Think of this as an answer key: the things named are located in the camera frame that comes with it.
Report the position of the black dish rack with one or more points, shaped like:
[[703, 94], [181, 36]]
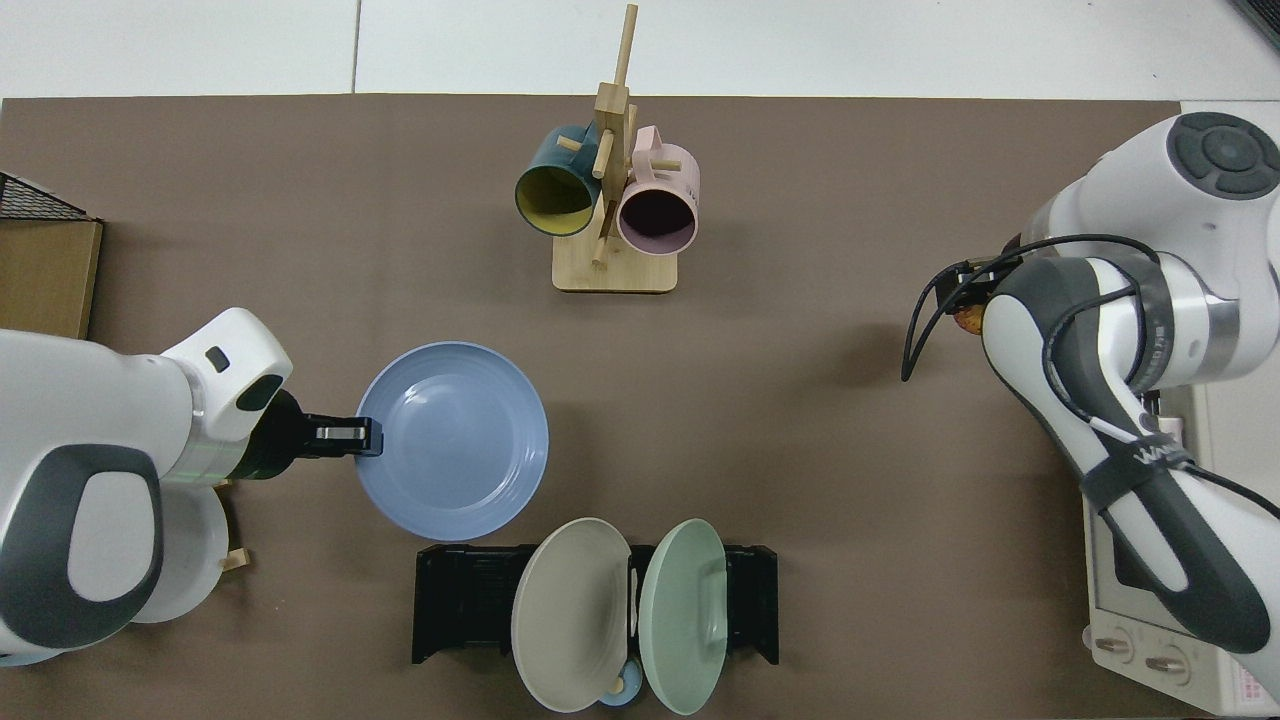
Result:
[[460, 600]]

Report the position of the white plate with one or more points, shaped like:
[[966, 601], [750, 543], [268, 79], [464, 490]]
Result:
[[195, 560]]

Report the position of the wooden cup stand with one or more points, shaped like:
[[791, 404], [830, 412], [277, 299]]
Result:
[[612, 268]]

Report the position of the pale green plate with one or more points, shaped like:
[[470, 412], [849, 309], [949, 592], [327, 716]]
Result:
[[680, 620]]

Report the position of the red yellow apple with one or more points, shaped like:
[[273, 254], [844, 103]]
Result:
[[968, 322]]

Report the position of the small blue round thing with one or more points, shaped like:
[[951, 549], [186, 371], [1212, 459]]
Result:
[[632, 681]]

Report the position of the dark grey corner object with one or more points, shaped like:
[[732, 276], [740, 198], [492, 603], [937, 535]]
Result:
[[1262, 18]]

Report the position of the pink cup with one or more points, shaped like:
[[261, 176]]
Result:
[[670, 170]]

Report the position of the wooden peg plate stand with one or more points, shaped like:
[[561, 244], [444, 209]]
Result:
[[236, 560]]

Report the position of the pale toaster oven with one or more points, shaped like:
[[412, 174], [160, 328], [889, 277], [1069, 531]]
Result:
[[1130, 660]]

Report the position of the grey beige plate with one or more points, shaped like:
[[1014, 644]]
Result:
[[570, 620]]

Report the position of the dark teal cup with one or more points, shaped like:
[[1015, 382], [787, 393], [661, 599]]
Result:
[[550, 165]]

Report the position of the brown table cloth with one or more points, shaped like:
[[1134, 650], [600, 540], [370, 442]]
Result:
[[750, 400]]

